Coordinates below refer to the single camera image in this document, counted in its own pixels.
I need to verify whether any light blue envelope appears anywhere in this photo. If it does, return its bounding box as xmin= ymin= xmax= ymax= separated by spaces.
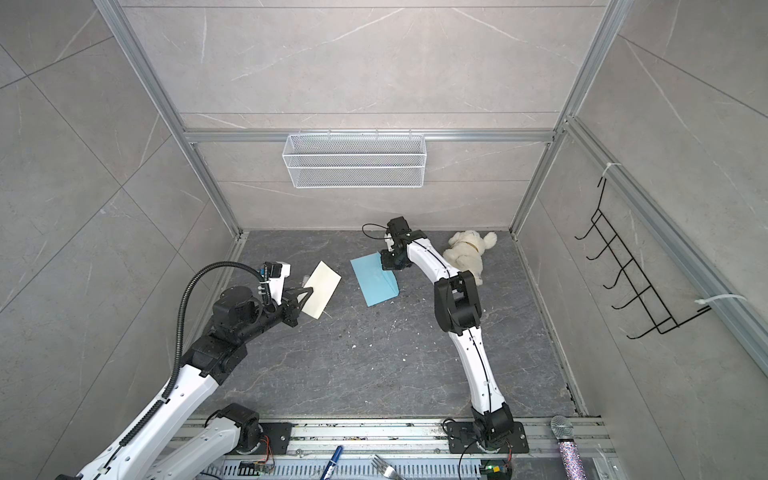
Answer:
xmin=351 ymin=253 xmax=399 ymax=307

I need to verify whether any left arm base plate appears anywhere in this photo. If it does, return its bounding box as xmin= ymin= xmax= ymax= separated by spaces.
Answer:
xmin=234 ymin=422 xmax=293 ymax=456

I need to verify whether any silver fork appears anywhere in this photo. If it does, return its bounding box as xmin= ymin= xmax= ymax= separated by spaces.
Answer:
xmin=371 ymin=455 xmax=403 ymax=480

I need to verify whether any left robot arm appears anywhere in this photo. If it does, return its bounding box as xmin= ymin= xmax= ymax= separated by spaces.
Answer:
xmin=76 ymin=261 xmax=314 ymax=479

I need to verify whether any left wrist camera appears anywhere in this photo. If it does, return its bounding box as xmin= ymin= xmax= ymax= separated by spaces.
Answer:
xmin=260 ymin=262 xmax=291 ymax=305

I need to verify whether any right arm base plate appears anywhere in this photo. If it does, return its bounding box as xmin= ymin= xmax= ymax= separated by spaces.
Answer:
xmin=441 ymin=419 xmax=530 ymax=454

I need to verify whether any black wire hook rack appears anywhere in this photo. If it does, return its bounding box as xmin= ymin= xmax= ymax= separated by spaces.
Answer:
xmin=574 ymin=178 xmax=712 ymax=340

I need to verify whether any blue marker pen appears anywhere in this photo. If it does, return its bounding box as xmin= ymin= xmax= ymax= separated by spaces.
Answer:
xmin=320 ymin=445 xmax=344 ymax=480

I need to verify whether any white plush teddy bear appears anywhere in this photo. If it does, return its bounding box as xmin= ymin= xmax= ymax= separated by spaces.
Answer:
xmin=442 ymin=230 xmax=498 ymax=285

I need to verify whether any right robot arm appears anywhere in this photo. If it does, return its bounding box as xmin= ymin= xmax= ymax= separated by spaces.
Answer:
xmin=379 ymin=217 xmax=514 ymax=450

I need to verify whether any beige letter paper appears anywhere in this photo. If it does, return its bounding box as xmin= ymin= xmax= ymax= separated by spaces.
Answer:
xmin=301 ymin=261 xmax=341 ymax=319

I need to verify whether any glitter pink microphone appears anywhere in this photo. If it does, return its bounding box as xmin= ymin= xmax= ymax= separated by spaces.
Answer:
xmin=550 ymin=415 xmax=588 ymax=480

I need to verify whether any white wire mesh basket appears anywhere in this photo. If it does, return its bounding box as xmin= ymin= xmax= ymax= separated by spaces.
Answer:
xmin=282 ymin=133 xmax=428 ymax=189

